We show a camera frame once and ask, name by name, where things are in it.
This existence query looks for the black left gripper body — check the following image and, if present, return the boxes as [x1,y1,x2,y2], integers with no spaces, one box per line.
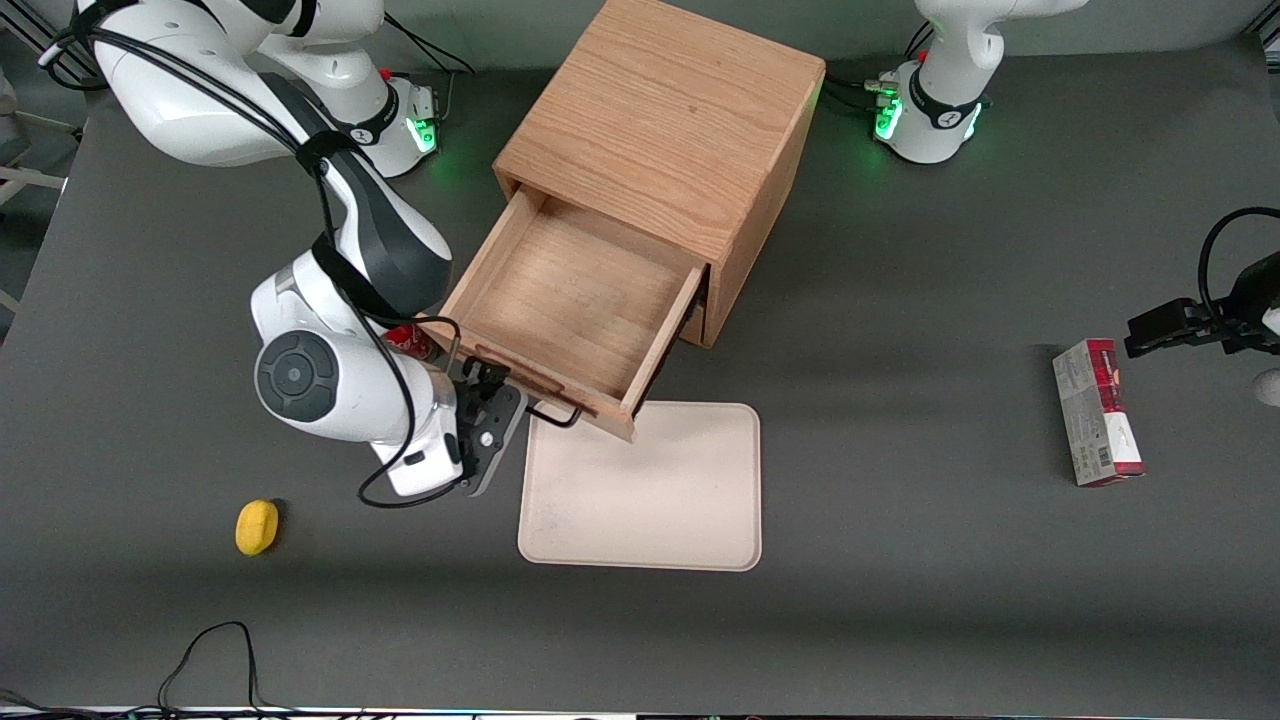
[1222,252,1280,356]

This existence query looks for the wooden drawer with black handle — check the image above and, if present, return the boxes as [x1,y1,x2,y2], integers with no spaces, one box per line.
[415,185,711,443]

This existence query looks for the wooden drawer cabinet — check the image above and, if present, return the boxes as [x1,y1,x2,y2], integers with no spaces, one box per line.
[493,0,827,349]

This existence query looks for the red soda can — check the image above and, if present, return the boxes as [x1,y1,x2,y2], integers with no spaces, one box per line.
[385,322,437,361]

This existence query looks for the red plaid cardboard box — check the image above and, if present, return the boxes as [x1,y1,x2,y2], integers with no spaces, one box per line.
[1052,338,1147,488]

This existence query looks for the cream plastic tray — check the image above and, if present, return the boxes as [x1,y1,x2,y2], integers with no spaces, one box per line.
[517,400,763,573]

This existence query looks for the yellow lemon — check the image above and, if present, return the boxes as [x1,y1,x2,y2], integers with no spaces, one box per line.
[235,499,280,557]

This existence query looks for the white metal stand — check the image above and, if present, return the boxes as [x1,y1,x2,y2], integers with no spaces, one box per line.
[0,95,83,311]

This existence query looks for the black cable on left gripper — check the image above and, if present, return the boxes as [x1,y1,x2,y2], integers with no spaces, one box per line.
[1198,207,1280,323]

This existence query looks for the black cable along right arm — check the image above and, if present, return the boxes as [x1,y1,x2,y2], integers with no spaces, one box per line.
[40,25,471,509]

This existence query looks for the black cable at table edge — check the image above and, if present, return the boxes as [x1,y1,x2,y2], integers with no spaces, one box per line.
[0,622,301,720]

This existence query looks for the black cable at arm base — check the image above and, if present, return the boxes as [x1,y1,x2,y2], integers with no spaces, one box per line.
[383,15,477,121]
[825,76,898,111]

